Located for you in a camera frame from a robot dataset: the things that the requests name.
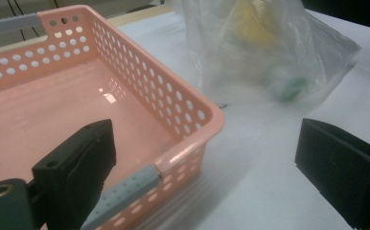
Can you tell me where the black wall cable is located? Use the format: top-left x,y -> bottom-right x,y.
6,0 -> 26,42

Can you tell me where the clear smiley plastic bag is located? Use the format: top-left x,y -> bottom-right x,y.
173,0 -> 363,107

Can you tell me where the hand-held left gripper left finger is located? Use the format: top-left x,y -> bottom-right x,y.
30,118 -> 118,230

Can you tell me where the pink perforated plastic basket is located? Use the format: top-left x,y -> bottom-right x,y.
0,4 -> 225,230

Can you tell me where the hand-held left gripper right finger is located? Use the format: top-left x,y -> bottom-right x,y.
294,117 -> 370,230

